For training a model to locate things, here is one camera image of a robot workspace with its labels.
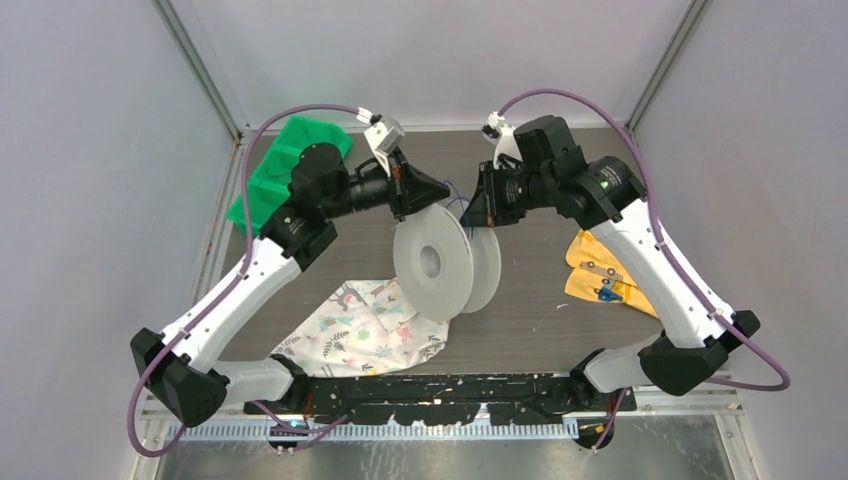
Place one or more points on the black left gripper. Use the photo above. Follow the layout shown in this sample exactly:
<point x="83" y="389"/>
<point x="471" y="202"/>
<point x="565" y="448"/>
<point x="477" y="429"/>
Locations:
<point x="409" y="188"/>

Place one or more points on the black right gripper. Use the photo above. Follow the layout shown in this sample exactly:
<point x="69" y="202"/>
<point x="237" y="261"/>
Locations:
<point x="487" y="210"/>

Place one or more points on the white perforated cable spool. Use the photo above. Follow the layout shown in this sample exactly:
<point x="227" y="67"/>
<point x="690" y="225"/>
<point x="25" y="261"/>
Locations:
<point x="443" y="269"/>

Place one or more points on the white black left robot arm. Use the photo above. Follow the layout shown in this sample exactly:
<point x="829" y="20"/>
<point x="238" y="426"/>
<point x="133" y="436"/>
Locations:
<point x="181" y="366"/>

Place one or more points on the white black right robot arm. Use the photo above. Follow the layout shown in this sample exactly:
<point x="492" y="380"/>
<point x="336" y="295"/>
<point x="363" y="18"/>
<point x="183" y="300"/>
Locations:
<point x="539" y="165"/>

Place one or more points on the yellow printed cloth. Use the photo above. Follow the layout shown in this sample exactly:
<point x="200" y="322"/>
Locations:
<point x="597" y="276"/>

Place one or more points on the white patterned cloth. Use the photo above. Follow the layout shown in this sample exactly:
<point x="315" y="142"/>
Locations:
<point x="365" y="328"/>

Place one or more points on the green plastic divided bin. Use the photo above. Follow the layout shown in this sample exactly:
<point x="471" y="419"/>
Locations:
<point x="267" y="183"/>

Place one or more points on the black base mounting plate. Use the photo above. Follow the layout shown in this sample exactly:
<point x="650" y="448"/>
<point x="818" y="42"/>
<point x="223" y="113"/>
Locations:
<point x="436" y="399"/>

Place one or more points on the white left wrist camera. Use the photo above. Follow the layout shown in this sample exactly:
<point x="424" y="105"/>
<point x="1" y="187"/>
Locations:
<point x="382" y="134"/>

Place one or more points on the aluminium frame rail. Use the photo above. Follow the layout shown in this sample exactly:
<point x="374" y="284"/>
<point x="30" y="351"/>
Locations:
<point x="704" y="399"/>

